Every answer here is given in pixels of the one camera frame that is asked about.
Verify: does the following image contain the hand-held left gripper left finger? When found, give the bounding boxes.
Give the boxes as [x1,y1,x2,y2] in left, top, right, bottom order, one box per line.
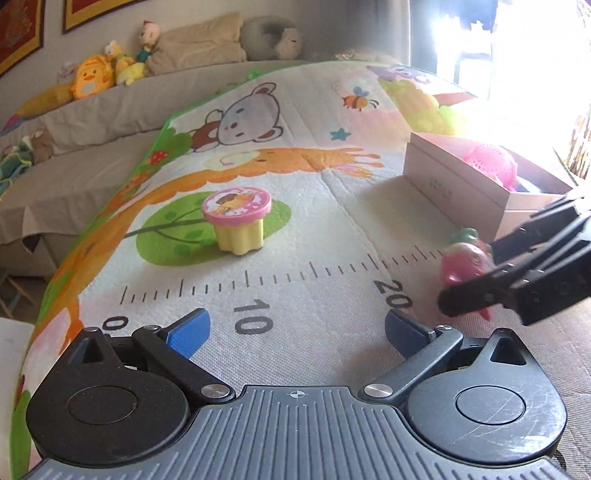
[60,308,234,405]

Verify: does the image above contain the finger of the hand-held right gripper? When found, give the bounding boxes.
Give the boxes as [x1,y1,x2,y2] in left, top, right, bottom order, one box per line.
[491,190,591,267]
[438,240,591,326]

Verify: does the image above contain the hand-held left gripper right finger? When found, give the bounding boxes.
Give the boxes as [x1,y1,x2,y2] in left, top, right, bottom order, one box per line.
[359,308,537,408]

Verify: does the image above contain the pink toy strainer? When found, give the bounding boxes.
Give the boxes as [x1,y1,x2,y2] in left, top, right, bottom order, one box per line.
[462,142,518,190]

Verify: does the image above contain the pink cardboard box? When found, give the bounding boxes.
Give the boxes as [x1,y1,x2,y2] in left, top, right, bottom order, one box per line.
[402,131,579,237]

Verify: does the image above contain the yellow toy cup pink lid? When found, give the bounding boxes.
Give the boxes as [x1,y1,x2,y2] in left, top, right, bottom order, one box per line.
[202,186,273,256]

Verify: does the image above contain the yellow wicker object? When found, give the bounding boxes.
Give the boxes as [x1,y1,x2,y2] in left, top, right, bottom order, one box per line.
[560,110,591,182]

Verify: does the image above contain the white furniture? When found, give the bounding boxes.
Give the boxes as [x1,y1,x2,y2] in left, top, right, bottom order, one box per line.
[0,318,37,462]

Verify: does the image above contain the wooden stool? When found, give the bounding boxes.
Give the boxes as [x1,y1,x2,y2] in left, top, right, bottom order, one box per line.
[0,267,36,320]

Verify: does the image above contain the printed play mat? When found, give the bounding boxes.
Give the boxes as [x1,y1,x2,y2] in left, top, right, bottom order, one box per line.
[9,60,591,480]

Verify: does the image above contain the grey covered sofa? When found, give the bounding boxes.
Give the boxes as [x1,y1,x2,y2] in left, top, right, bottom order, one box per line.
[0,58,407,278]

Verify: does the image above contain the brown plush bear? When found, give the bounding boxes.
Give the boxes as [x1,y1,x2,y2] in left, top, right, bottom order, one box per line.
[30,130,55,162]

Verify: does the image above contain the green knitted cloth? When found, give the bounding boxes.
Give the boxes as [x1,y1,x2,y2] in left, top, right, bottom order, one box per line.
[0,142,36,200]

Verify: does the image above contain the yellow duck plush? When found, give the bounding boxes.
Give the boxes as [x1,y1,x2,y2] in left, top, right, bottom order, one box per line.
[71,54,116,100]

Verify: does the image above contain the small yellow and white plush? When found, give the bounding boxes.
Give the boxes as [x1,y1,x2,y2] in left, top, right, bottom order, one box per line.
[103,40,147,86]

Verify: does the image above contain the long yellow plush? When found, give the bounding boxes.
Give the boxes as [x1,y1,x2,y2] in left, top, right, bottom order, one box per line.
[0,85,75,134]

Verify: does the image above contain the beige pillow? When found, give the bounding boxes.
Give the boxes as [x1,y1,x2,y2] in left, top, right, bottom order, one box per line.
[145,11,248,77]

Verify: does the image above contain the grey neck pillow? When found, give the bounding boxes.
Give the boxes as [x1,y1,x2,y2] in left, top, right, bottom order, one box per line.
[239,16,305,61]

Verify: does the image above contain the large framed picture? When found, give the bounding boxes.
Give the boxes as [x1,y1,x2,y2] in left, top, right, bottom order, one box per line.
[0,0,46,77]

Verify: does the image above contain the dark window frame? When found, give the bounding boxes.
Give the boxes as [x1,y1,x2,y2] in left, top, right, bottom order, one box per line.
[443,0,500,88]

